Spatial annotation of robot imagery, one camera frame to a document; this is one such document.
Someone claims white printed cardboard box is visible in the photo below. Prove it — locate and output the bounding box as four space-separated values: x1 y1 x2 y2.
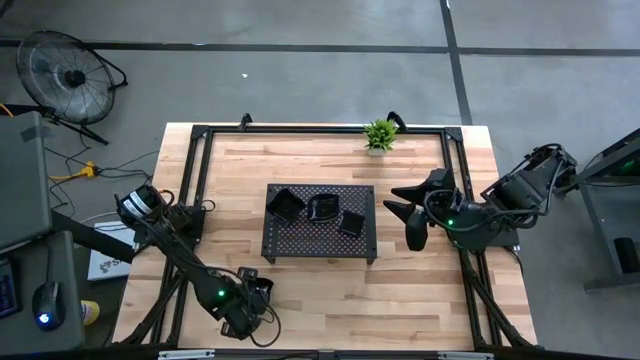
87 219 140 282

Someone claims black metal floor fan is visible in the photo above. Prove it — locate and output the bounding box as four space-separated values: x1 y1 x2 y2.
15 29 129 126

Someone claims backlit keyboard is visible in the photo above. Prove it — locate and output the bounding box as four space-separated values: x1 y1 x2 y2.
0 257 21 321

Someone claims silver aluminium extrusion bar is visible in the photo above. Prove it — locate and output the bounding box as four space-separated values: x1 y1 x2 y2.
437 351 495 360
158 349 216 360

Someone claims yellow extension cord plug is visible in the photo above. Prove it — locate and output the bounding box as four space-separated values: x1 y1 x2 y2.
49 160 99 181

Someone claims black floor stand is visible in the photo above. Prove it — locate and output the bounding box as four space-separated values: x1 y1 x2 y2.
0 102 110 147

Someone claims small black square plate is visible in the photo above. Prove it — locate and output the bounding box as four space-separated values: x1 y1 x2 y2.
338 210 366 238

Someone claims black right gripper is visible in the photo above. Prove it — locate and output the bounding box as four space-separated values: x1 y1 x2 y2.
382 167 469 252

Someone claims grey metal cart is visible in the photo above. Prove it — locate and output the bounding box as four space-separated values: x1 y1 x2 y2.
559 128 640 294

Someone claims large black wavy square plate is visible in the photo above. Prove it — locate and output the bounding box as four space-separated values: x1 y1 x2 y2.
265 187 307 225

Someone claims black perforated metal riser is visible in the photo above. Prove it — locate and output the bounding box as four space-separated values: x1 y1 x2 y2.
260 183 378 265

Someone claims grey case with tape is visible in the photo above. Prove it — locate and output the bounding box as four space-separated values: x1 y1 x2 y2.
0 110 54 254

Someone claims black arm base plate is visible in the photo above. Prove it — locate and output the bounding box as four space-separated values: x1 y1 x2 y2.
133 202 207 246
448 214 521 249

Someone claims black rounded plate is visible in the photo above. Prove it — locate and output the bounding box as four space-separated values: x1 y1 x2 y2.
305 192 341 224
254 277 276 307

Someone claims green plant in white pot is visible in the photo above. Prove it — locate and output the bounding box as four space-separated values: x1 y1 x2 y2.
363 118 400 157

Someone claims black computer mouse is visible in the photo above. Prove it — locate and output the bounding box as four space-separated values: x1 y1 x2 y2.
31 280 66 332

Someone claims grey desk surface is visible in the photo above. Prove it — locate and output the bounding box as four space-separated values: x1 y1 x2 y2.
0 230 86 354

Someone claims black diagonal beam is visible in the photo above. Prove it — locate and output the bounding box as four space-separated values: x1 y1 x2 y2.
49 209 137 265

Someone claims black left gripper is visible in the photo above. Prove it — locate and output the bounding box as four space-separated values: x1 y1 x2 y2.
219 266 276 341

